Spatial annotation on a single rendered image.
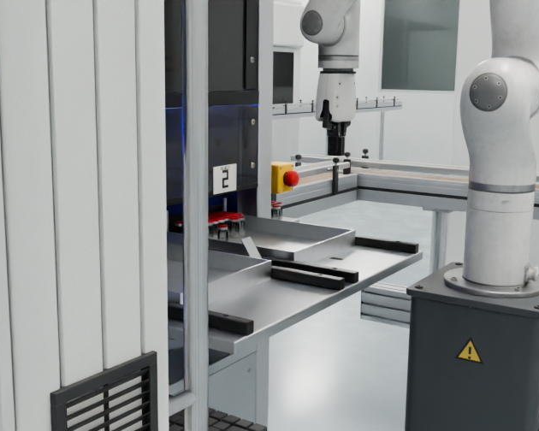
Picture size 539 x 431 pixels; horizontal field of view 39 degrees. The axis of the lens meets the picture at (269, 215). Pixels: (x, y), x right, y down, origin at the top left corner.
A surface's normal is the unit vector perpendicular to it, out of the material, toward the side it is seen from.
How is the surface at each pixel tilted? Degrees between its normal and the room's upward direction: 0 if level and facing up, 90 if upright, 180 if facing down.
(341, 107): 93
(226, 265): 90
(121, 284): 90
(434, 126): 90
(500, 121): 126
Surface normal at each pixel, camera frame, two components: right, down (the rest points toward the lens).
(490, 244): -0.48, 0.15
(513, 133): -0.15, 0.75
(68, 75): 0.82, 0.11
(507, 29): -0.41, 0.87
